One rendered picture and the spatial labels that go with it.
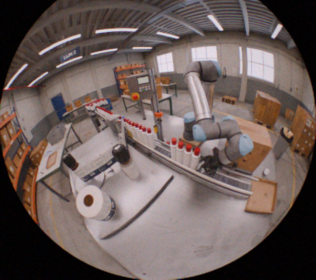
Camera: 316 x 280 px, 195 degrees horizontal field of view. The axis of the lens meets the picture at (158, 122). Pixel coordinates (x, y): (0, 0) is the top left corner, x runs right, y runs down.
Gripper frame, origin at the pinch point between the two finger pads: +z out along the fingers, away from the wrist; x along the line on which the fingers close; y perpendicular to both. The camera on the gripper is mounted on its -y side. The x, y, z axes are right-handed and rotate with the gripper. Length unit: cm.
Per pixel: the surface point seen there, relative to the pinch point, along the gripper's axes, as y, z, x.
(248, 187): -1.1, -14.5, 36.2
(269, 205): 7, -26, 65
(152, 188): 27.7, 13.5, -12.4
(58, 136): 108, 110, -184
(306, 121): -196, -143, 236
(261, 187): -7, -19, 53
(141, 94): -5, -10, -61
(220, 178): -0.5, -3.4, 16.9
